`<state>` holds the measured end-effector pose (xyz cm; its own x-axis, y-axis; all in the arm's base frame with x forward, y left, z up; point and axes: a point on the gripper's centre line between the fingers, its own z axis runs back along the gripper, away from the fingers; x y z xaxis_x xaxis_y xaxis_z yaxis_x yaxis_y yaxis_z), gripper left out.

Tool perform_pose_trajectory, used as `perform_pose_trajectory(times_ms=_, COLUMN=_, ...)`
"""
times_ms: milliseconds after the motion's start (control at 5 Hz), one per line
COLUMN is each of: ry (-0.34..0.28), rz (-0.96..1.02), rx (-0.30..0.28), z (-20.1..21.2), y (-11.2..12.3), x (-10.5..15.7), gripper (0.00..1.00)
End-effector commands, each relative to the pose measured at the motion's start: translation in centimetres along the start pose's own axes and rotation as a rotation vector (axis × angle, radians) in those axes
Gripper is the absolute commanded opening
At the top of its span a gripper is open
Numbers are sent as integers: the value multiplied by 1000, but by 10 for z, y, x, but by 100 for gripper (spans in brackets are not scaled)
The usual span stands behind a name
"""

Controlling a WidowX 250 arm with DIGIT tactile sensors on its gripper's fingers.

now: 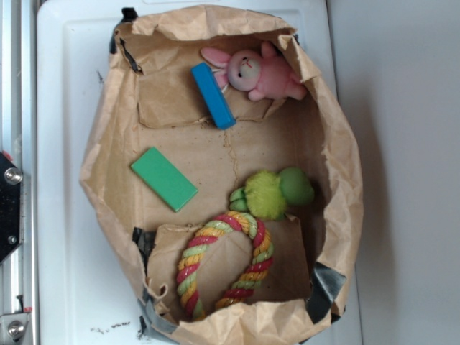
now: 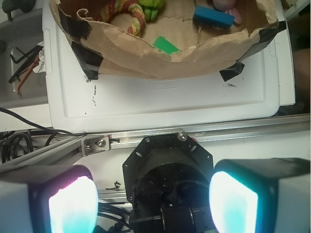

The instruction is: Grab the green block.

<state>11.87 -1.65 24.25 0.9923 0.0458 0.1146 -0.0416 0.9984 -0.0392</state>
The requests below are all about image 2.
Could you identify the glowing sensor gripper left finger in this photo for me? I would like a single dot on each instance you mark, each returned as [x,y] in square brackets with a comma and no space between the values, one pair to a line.
[47,199]

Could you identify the grey storage tray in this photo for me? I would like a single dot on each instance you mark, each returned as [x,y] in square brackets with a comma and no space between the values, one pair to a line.
[20,37]

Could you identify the aluminium extrusion rail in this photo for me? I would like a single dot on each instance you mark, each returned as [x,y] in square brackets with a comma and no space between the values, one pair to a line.
[281,136]

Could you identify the crumpled white paper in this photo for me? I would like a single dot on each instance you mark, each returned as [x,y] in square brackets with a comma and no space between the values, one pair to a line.
[41,67]

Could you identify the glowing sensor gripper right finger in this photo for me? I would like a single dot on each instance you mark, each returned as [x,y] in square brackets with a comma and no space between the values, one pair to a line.
[261,195]

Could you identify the green block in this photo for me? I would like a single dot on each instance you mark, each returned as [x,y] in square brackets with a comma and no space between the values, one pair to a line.
[164,45]

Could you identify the metal corner bracket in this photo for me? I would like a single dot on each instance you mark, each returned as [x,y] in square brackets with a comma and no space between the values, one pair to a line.
[94,144]

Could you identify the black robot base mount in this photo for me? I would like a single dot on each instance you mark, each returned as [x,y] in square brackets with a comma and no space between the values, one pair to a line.
[167,181]

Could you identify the green plush toy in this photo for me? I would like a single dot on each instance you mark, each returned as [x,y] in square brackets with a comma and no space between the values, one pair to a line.
[151,8]

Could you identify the blue block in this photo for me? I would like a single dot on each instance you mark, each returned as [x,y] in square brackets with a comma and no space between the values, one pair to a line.
[213,17]

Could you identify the pink plush toy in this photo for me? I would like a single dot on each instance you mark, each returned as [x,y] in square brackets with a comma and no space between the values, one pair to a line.
[228,7]

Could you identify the orange handled tool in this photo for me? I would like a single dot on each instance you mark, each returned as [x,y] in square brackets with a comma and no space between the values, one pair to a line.
[28,72]

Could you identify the white plastic bin lid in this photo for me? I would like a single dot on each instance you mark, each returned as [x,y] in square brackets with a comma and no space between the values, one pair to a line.
[116,103]

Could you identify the brown paper bag tray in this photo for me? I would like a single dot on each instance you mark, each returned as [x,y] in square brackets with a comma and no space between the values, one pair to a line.
[113,37]

